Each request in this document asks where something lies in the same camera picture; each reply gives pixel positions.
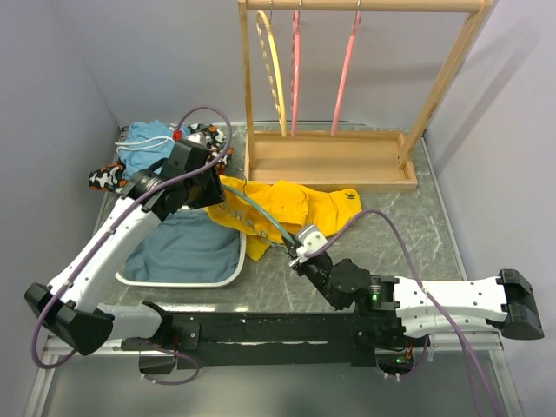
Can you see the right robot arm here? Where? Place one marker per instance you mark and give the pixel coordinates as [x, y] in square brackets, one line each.
[390, 310]

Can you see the wooden hanger rack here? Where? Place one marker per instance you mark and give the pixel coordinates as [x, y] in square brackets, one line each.
[376, 160]

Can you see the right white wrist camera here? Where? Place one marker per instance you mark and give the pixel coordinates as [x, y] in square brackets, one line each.
[308, 242]

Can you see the white laundry basket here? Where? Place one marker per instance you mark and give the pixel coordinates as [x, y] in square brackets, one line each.
[195, 284]

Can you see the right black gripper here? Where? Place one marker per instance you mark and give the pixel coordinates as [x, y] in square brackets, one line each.
[299, 268]

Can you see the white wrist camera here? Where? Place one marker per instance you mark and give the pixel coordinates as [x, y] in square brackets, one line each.
[308, 242]
[196, 140]

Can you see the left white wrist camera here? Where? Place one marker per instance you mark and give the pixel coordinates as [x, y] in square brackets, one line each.
[196, 140]

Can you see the blue cloth in basket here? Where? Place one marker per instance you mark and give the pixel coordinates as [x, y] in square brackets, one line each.
[195, 223]

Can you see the pink hanger left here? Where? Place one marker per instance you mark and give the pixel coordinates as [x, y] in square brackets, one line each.
[296, 73]

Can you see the pink hanger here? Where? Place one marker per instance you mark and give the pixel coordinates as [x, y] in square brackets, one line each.
[296, 73]
[344, 73]

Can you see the yellow shorts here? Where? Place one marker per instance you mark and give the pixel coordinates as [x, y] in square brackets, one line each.
[294, 206]

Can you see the yellow hanger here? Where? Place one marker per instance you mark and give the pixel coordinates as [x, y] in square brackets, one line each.
[272, 66]

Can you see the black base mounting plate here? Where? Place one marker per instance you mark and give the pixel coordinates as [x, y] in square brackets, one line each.
[253, 339]

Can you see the aluminium rail frame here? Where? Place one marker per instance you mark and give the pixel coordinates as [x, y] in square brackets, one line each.
[295, 378]

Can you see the patterned black orange shorts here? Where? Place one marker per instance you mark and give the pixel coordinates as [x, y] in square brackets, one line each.
[109, 178]

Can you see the green hanger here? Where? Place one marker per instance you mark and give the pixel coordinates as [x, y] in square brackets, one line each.
[263, 212]

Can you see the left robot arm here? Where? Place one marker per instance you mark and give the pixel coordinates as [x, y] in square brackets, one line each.
[71, 305]

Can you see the pink hanger right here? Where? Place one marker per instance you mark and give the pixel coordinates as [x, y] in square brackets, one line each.
[344, 73]

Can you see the light blue shorts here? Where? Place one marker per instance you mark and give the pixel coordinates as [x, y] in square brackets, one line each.
[145, 144]

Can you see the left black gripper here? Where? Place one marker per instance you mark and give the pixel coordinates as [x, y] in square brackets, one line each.
[215, 194]

